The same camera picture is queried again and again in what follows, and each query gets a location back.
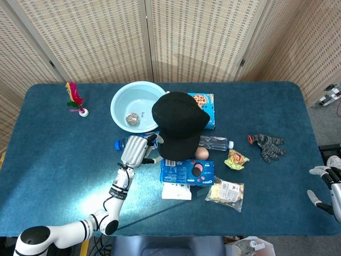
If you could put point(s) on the blue chip cookie box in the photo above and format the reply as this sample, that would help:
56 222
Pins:
209 106

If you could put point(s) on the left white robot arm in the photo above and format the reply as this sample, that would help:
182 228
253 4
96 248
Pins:
117 197

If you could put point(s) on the clear plastic water bottle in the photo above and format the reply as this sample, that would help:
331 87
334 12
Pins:
215 141

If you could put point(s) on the brown egg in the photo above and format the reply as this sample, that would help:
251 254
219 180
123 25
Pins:
202 153

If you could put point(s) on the colourful feather shuttlecock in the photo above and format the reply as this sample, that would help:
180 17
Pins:
74 93

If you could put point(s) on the black box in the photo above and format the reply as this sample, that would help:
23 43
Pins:
330 149

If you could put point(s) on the blue Oreo cookie box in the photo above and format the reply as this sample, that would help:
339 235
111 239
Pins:
181 173

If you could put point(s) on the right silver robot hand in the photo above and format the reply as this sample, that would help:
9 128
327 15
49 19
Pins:
336 192

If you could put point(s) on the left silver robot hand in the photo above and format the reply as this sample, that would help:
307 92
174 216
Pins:
134 150

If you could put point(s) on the metal scouring ball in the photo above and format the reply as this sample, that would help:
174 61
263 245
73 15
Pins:
132 119

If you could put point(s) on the clear bag with bottle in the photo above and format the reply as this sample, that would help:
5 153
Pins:
255 246

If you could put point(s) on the grey knitted work glove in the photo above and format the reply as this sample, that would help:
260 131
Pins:
269 146

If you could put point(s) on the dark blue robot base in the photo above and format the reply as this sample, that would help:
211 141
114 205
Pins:
165 245

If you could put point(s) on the black baseball cap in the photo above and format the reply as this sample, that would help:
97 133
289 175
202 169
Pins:
178 120

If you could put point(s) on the blue labelled drink bottle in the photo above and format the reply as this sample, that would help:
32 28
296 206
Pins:
120 144

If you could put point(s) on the bread in clear bag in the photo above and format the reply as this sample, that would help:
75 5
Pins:
226 192

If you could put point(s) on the blue table cloth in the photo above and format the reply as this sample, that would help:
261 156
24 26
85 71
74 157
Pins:
66 160

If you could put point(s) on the white snack packet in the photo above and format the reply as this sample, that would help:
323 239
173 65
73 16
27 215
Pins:
173 193

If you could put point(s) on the white power strip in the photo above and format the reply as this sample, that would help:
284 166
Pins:
329 97

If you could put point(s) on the woven folding screen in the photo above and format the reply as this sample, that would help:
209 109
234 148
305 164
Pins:
93 40

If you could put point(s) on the light blue plastic basin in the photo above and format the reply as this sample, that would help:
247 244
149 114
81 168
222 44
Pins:
133 98

